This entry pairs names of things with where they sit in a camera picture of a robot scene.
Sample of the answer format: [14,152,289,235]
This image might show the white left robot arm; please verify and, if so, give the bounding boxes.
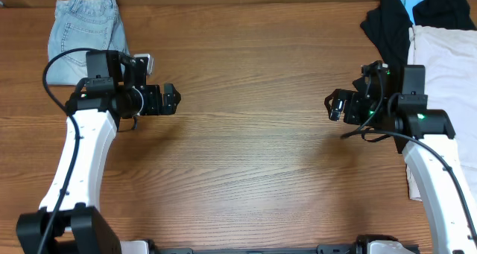
[16,48,181,253]

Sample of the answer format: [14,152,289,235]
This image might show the black garment pile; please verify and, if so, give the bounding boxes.
[360,0,476,72]

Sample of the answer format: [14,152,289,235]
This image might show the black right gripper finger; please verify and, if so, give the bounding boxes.
[324,89,348,111]
[329,99,344,121]

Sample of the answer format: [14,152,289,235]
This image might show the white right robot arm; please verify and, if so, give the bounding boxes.
[324,61,476,253]

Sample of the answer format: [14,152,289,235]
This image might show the folded light blue jeans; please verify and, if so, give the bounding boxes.
[46,0,129,86]

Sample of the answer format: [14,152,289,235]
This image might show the beige cotton shorts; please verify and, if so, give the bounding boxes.
[407,25,476,196]

